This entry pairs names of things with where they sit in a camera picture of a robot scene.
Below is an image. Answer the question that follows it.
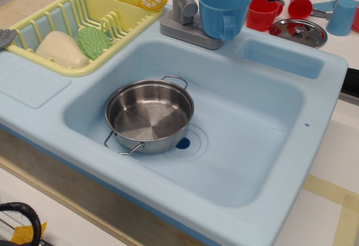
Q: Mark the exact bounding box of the blue plastic cup with handle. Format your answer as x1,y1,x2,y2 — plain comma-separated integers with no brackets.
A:
199,0,252,41

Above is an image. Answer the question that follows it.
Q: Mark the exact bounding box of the steel pot lid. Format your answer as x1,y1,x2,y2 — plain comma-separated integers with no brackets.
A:
269,19,328,48

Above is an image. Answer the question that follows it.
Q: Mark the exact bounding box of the stainless steel pot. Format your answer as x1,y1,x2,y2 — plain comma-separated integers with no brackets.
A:
104,75,195,155

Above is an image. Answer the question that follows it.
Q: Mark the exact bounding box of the red plastic tumbler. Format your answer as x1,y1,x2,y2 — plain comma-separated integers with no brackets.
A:
288,0,313,19

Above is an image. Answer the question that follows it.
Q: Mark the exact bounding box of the blue toy knife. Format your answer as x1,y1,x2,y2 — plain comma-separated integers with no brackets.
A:
312,0,338,12

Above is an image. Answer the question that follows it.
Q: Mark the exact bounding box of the blue upturned tumbler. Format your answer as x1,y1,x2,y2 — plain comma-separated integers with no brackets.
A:
326,0,358,36

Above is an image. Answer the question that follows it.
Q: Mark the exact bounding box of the grey toy faucet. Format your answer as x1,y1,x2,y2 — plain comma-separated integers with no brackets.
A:
160,0,224,50

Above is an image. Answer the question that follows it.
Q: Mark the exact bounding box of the yellow dish rack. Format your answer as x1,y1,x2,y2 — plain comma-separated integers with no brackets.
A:
5,0,163,77

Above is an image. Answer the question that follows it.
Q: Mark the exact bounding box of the green toy sponge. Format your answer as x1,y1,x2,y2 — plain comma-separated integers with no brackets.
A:
77,27,112,61

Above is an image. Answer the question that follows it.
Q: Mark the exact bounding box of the yellow tape piece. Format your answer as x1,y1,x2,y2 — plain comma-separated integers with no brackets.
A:
10,226,34,245

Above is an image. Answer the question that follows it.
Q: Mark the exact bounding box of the red cup with handle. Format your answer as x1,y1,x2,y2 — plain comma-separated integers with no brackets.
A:
246,0,283,32

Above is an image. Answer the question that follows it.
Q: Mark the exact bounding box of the black bracket at right edge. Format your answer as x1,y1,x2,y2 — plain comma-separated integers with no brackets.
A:
341,68,359,98

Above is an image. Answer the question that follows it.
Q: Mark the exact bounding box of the grey utensil handle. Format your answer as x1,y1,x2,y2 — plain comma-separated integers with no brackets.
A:
0,29,17,49

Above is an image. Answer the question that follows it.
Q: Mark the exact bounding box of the black braided cable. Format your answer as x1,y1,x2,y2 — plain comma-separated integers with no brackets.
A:
0,202,43,246

